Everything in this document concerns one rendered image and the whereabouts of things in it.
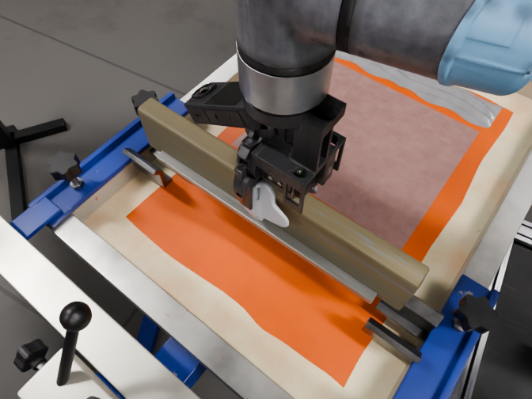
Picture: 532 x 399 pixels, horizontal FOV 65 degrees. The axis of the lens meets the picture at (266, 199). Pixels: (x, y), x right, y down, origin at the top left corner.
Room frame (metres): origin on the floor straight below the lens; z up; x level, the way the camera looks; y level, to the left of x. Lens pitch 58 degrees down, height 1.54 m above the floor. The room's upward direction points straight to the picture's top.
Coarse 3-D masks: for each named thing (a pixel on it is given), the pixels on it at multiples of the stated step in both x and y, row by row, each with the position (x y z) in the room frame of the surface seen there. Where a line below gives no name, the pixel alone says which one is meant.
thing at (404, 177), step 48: (480, 96) 0.60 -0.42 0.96; (384, 144) 0.48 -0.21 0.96; (432, 144) 0.48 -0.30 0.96; (480, 144) 0.48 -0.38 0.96; (336, 192) 0.37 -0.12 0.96; (384, 192) 0.37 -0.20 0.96; (432, 192) 0.37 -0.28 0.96; (432, 240) 0.29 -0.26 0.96; (240, 288) 0.21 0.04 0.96; (288, 288) 0.21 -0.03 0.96; (336, 288) 0.21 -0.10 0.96; (288, 336) 0.14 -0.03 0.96; (336, 336) 0.14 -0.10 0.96
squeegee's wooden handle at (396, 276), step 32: (160, 128) 0.36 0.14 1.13; (192, 128) 0.35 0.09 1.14; (192, 160) 0.33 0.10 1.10; (224, 160) 0.30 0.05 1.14; (320, 224) 0.21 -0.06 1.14; (352, 224) 0.21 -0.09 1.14; (352, 256) 0.19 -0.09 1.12; (384, 256) 0.18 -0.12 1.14; (384, 288) 0.16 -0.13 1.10; (416, 288) 0.14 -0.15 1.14
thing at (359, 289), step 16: (160, 160) 0.35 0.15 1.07; (176, 160) 0.35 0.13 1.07; (192, 176) 0.32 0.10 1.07; (208, 192) 0.30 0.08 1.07; (224, 192) 0.30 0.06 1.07; (240, 208) 0.27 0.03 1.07; (256, 224) 0.25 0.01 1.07; (272, 224) 0.25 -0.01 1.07; (288, 240) 0.23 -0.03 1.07; (304, 256) 0.21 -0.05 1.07; (320, 256) 0.20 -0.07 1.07; (336, 272) 0.18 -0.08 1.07; (352, 288) 0.16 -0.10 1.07; (368, 288) 0.16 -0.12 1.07
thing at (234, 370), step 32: (224, 64) 0.65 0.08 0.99; (96, 192) 0.35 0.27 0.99; (512, 192) 0.35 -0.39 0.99; (64, 224) 0.29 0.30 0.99; (512, 224) 0.29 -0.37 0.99; (96, 256) 0.24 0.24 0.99; (480, 256) 0.24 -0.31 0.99; (128, 288) 0.19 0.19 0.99; (160, 288) 0.19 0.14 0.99; (160, 320) 0.15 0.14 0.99; (192, 320) 0.15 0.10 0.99; (192, 352) 0.11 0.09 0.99; (224, 352) 0.11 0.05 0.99; (224, 384) 0.08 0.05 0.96; (256, 384) 0.07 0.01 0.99
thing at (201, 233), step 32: (352, 64) 0.69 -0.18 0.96; (352, 96) 0.60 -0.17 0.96; (384, 96) 0.60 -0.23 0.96; (352, 128) 0.51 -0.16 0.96; (160, 192) 0.37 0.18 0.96; (192, 192) 0.37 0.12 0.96; (160, 224) 0.31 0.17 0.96; (192, 224) 0.31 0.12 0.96; (224, 224) 0.31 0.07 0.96; (192, 256) 0.26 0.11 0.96; (224, 256) 0.26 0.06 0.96; (224, 288) 0.21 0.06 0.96
